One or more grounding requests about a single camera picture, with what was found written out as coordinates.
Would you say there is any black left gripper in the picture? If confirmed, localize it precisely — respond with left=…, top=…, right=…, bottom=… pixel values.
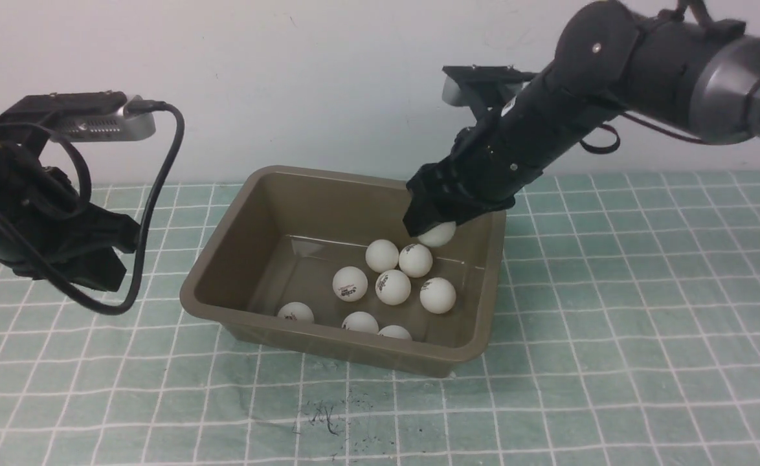
left=0, top=123, right=140, bottom=292

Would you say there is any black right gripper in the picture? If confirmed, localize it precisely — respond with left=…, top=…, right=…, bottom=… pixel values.
left=403, top=76, right=620, bottom=237

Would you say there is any white ping-pong ball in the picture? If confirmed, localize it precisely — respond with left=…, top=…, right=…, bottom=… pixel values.
left=332, top=266, right=368, bottom=303
left=364, top=239, right=399, bottom=274
left=398, top=243, right=433, bottom=278
left=418, top=221, right=457, bottom=248
left=375, top=269, right=412, bottom=306
left=276, top=302, right=315, bottom=324
left=419, top=277, right=457, bottom=315
left=377, top=325, right=412, bottom=341
left=341, top=311, right=379, bottom=334

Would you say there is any olive plastic storage bin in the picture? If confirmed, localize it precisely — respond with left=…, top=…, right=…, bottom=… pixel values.
left=179, top=166, right=507, bottom=378

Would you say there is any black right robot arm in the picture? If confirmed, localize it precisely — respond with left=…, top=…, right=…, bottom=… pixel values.
left=403, top=1, right=760, bottom=237

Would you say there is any green checkered tablecloth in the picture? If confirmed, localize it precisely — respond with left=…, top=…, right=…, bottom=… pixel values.
left=0, top=172, right=760, bottom=465

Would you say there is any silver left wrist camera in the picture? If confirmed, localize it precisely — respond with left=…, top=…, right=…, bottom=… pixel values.
left=0, top=91, right=157, bottom=144

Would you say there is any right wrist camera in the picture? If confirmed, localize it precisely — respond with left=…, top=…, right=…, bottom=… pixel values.
left=441, top=65, right=536, bottom=120

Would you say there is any black camera cable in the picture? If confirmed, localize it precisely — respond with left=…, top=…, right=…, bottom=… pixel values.
left=0, top=100, right=185, bottom=316

